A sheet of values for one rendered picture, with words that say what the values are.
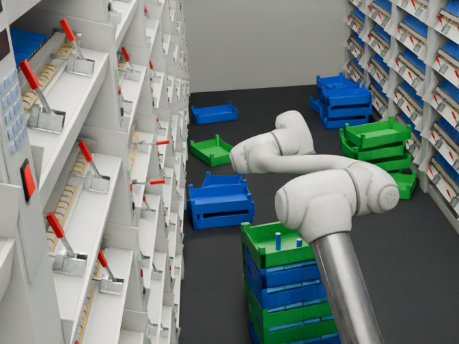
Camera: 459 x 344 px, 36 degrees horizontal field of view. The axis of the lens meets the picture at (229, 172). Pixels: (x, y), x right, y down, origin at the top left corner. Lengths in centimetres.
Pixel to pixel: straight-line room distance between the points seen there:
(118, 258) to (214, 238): 204
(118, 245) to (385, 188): 73
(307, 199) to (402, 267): 146
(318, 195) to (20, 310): 119
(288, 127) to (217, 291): 94
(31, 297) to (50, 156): 19
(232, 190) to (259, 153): 141
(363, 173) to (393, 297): 119
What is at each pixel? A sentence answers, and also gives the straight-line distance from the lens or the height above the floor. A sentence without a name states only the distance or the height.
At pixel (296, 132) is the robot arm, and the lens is 234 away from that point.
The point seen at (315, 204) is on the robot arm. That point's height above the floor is 85.
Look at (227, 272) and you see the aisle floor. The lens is 313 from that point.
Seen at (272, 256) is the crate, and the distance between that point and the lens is 235.
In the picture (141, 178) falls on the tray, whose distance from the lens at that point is 176.
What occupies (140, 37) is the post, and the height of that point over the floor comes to 122.
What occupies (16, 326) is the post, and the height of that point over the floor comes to 124.
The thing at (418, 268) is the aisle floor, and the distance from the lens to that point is 317.
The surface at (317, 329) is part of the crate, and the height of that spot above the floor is 11.
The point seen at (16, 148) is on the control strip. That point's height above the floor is 141.
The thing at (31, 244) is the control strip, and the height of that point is 131.
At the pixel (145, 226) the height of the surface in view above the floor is 74.
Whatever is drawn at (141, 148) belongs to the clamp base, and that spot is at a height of 95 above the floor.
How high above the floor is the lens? 162
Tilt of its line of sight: 23 degrees down
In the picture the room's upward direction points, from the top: 4 degrees counter-clockwise
